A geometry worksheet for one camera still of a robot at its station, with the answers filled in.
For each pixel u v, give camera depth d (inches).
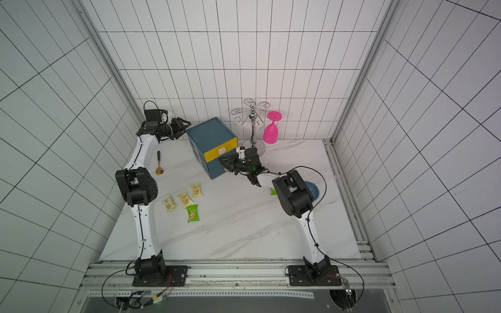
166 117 35.3
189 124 38.0
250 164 32.0
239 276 29.2
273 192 38.4
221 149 35.3
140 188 24.1
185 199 36.5
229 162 34.5
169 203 36.2
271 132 39.2
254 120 39.2
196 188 38.3
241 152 37.0
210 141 35.5
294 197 23.5
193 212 34.9
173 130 34.4
